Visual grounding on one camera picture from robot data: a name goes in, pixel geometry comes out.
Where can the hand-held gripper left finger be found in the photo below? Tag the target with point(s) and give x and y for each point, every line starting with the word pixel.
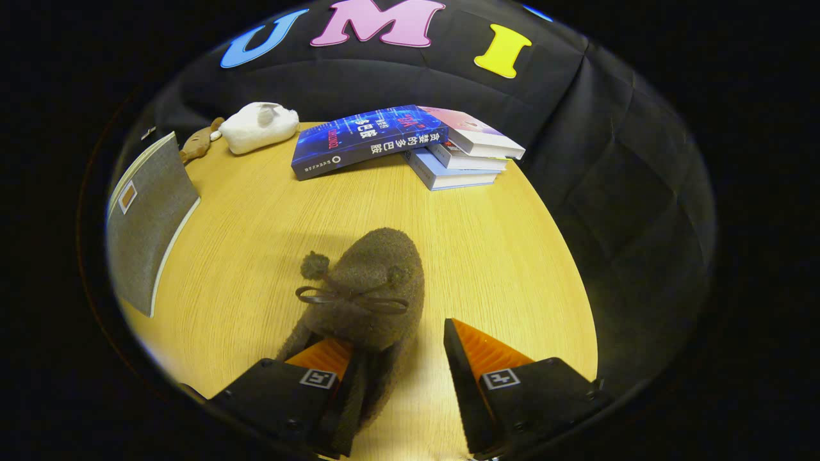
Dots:
pixel 275 397

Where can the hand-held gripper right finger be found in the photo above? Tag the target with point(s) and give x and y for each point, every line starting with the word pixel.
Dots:
pixel 467 397

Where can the brown fuzzy slipper shoe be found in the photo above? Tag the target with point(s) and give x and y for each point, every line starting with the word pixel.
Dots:
pixel 378 269

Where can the grey fabric storage box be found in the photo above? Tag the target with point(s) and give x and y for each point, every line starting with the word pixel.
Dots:
pixel 147 237

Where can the light blue book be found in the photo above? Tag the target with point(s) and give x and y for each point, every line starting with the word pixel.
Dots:
pixel 448 178

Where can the white spine book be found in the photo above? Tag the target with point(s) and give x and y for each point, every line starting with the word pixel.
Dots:
pixel 471 160

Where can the black backdrop cloth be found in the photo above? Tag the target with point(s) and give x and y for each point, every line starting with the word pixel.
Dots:
pixel 576 160

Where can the brown striped plush toy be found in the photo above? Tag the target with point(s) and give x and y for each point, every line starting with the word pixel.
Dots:
pixel 200 142

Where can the pink cover book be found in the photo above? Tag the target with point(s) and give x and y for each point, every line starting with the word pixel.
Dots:
pixel 477 131

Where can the white plush toy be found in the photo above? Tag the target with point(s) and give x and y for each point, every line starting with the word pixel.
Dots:
pixel 259 128

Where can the dark blue book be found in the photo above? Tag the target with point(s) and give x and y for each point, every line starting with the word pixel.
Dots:
pixel 365 137

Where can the white clip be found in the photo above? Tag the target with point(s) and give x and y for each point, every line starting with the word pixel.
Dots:
pixel 148 133

